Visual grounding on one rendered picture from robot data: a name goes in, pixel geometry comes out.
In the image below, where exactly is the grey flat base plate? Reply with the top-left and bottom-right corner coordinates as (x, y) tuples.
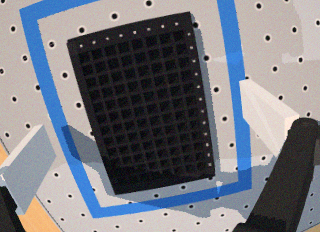
(0, 0), (320, 232)

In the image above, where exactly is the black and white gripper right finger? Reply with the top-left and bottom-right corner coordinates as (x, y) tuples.
(232, 79), (320, 232)

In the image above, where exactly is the black well plate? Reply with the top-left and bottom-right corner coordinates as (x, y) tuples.
(66, 11), (215, 195)

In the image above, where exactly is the blue tape outline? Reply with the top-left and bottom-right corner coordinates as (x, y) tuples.
(19, 0), (252, 218)

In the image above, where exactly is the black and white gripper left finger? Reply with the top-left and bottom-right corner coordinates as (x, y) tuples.
(0, 124), (57, 232)

